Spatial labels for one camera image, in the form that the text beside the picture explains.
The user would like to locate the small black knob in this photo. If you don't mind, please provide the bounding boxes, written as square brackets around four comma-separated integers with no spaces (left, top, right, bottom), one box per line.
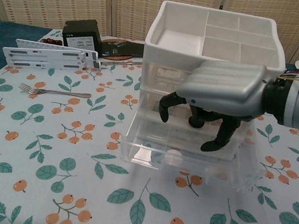
[188,115,205,130]

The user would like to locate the white plastic drawer organizer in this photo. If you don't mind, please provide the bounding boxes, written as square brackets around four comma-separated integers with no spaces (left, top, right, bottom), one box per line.
[129,0,291,164]

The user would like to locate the dark red cherries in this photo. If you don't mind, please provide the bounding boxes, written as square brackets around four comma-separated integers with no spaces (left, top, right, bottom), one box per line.
[41,36,63,46]

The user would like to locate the round woven brown coaster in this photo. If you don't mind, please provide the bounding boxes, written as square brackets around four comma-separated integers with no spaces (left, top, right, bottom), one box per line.
[98,36,141,65]

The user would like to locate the clear plastic drawer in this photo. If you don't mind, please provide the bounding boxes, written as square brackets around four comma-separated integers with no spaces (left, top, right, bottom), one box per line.
[115,112,272,197]
[136,87,197,127]
[140,60,199,97]

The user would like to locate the floral fruit print tablecloth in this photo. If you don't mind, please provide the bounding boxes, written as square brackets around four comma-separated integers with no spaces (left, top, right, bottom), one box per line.
[0,20,299,224]

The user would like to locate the white folding stand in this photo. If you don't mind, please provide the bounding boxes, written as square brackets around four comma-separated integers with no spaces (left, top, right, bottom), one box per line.
[0,36,103,79]

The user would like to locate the black printed card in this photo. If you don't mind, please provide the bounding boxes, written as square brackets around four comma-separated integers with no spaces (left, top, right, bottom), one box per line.
[99,36,146,61]

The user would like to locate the metal fork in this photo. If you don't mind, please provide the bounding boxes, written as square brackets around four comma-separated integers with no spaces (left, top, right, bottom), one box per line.
[18,82,93,104]

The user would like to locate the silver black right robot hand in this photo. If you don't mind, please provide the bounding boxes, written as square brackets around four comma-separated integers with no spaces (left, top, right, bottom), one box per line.
[151,50,272,161]

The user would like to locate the black cardboard box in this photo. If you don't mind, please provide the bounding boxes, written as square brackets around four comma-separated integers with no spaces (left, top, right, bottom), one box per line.
[60,14,105,53]

